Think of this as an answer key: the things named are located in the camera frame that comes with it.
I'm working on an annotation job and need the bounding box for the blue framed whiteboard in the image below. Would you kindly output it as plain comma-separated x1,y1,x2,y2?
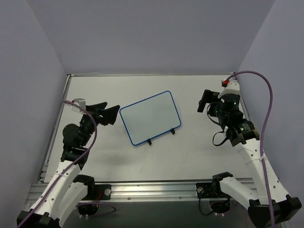
119,90,181,146

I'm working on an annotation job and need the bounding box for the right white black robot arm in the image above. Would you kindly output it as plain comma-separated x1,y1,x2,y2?
87,89,302,228

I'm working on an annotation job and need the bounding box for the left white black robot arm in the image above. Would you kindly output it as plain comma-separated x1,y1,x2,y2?
17,100,120,228

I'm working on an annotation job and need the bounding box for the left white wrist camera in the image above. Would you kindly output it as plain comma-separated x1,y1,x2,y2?
72,98,86,114

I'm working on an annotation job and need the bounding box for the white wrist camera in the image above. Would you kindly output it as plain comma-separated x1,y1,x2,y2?
72,98,86,114
218,79,240,98

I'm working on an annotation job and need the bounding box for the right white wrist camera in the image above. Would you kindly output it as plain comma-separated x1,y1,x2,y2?
218,79,240,98

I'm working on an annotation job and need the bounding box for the black wire whiteboard stand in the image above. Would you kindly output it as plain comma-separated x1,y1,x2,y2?
146,128,176,146

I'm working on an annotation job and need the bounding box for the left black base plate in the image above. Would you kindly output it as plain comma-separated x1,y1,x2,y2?
93,184,112,201

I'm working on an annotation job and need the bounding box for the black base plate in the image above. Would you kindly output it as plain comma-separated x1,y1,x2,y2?
93,184,112,201
196,182,228,199

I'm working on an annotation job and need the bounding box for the aluminium front rail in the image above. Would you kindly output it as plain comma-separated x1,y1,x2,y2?
25,181,283,204

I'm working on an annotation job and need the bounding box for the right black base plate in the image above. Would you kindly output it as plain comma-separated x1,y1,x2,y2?
196,182,228,199

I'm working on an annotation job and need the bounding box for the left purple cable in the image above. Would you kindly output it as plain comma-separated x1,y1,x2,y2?
16,100,117,228

